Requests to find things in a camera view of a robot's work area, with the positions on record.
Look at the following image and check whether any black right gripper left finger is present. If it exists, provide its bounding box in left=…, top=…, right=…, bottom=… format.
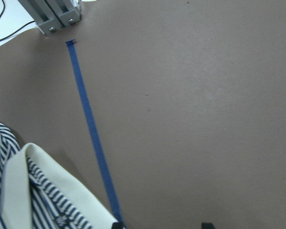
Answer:
left=112, top=222, right=123, bottom=229

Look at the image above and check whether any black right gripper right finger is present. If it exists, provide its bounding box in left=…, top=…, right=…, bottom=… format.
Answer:
left=201, top=222, right=214, bottom=229

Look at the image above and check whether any navy white striped polo shirt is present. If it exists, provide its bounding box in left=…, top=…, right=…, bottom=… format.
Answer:
left=0, top=122, right=121, bottom=229

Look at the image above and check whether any aluminium extrusion post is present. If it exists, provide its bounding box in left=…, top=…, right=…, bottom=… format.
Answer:
left=19, top=0, right=82, bottom=35

